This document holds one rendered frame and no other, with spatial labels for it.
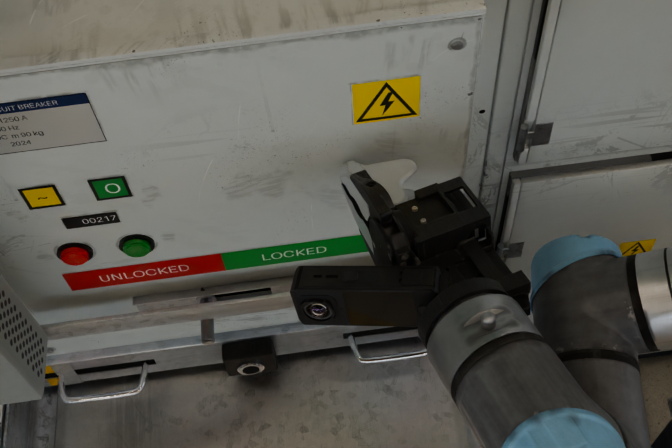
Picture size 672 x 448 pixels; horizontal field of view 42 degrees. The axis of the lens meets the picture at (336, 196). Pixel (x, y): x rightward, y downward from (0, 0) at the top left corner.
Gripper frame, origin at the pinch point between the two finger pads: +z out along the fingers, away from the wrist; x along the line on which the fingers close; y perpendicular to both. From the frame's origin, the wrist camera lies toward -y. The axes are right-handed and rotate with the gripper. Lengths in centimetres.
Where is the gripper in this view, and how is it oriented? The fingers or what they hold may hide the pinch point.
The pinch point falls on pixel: (344, 176)
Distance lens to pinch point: 76.3
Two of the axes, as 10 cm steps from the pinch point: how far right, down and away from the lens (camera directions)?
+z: -3.5, -5.9, 7.3
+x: -1.4, -7.4, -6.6
